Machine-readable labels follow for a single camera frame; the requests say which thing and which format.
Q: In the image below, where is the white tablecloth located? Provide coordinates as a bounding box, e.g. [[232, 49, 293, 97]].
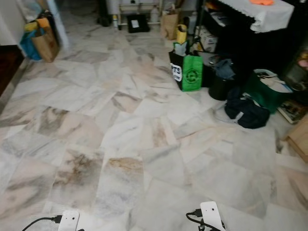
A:
[[218, 0, 295, 33]]

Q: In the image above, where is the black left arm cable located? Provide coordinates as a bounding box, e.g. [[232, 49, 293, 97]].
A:
[[22, 215, 62, 231]]

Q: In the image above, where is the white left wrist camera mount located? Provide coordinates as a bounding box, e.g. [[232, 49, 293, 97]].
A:
[[57, 209, 80, 231]]

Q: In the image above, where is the dark wooden furniture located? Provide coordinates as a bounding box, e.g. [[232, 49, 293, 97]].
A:
[[0, 44, 26, 95]]

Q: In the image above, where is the blue bag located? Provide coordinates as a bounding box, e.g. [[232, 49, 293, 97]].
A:
[[20, 29, 43, 61]]

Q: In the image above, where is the black bag with white print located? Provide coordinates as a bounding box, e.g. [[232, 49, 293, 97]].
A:
[[169, 50, 183, 90]]

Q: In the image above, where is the black table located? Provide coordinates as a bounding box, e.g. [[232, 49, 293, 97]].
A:
[[197, 0, 308, 82]]

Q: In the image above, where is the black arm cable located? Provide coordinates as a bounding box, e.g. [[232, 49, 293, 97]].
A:
[[22, 215, 62, 231], [186, 209, 222, 231]]

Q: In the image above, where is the yellow rolled item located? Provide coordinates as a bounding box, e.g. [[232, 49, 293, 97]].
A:
[[176, 24, 188, 44]]

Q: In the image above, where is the orange cloth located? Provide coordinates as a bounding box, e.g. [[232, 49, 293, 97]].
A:
[[250, 0, 275, 6]]

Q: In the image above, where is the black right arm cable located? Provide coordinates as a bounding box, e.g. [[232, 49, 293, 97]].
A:
[[186, 209, 222, 231]]

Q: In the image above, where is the green shopping bag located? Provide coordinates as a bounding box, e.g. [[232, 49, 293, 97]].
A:
[[181, 54, 204, 92]]

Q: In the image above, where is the dark green tote bag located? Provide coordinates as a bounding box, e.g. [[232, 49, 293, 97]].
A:
[[243, 69, 294, 114]]

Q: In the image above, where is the black round bin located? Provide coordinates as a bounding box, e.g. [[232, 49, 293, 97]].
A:
[[208, 73, 234, 101]]

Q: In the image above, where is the grey cloth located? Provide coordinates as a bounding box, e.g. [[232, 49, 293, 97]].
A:
[[213, 58, 237, 80]]

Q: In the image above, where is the small brown paper bag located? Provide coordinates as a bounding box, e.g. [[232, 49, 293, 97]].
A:
[[161, 11, 180, 40]]

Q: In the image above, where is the black box with white label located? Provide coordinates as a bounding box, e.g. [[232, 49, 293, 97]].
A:
[[127, 14, 151, 34]]

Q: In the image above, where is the wooden box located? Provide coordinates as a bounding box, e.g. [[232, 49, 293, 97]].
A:
[[285, 123, 308, 163]]

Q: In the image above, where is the dark navy bundled cloth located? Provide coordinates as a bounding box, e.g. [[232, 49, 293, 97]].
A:
[[224, 87, 270, 129]]

